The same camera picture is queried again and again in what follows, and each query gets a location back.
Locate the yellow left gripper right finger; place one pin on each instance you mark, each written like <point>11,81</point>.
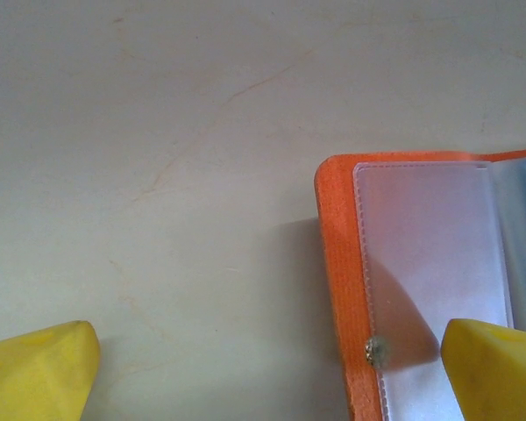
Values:
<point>499,377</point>

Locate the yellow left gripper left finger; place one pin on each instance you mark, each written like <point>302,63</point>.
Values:
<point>35,373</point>

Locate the orange card holder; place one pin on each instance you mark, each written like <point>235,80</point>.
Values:
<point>421,228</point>

